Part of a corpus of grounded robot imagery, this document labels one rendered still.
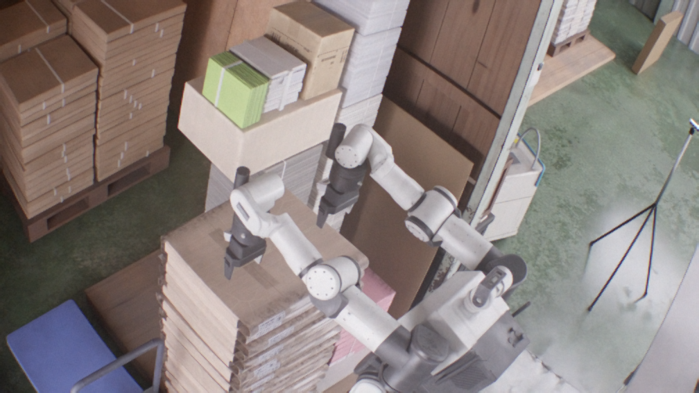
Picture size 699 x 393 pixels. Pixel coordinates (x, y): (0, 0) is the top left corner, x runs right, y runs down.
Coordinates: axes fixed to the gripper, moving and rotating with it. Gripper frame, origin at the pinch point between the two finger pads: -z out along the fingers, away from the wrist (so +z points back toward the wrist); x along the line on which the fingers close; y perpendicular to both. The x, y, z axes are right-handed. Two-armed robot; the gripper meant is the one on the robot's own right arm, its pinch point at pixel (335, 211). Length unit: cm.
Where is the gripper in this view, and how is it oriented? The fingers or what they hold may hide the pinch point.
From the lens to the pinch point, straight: 209.8
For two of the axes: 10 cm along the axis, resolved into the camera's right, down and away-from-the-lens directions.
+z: 2.3, -7.3, -6.5
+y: 7.1, 5.8, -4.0
